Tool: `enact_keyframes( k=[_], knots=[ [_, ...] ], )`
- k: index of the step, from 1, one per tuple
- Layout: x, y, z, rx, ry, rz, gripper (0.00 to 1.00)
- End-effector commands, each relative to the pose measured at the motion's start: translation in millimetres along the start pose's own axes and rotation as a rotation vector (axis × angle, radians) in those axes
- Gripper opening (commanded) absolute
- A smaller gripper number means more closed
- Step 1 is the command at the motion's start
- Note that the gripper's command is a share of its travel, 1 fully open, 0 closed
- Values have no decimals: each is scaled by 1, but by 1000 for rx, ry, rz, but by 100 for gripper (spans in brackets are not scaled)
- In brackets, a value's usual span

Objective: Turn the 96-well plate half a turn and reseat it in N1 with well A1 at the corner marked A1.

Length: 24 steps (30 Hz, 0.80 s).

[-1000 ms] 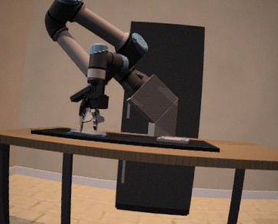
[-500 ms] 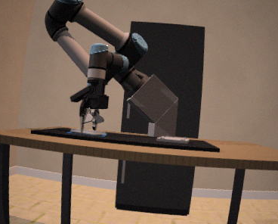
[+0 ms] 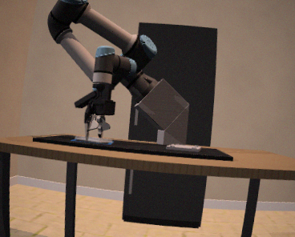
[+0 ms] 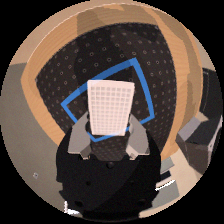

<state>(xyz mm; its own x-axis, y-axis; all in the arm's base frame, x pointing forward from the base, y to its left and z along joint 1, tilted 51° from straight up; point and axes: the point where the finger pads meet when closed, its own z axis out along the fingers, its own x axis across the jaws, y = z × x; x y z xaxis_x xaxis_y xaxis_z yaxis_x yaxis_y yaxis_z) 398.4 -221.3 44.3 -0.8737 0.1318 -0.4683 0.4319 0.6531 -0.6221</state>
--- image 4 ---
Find blue tape outline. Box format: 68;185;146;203
61;57;155;142

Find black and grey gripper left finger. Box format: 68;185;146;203
56;111;92;183

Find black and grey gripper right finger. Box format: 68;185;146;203
126;113;161;183

